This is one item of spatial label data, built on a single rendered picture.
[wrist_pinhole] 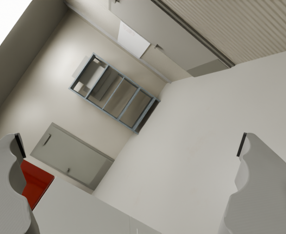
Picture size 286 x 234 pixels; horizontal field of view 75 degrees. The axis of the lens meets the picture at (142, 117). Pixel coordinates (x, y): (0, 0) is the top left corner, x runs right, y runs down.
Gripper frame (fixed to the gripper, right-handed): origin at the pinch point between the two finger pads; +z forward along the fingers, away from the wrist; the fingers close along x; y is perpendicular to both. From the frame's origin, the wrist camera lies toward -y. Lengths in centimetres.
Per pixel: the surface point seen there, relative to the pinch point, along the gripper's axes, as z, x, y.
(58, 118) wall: 472, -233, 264
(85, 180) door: 402, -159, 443
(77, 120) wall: 477, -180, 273
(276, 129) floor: 114, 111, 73
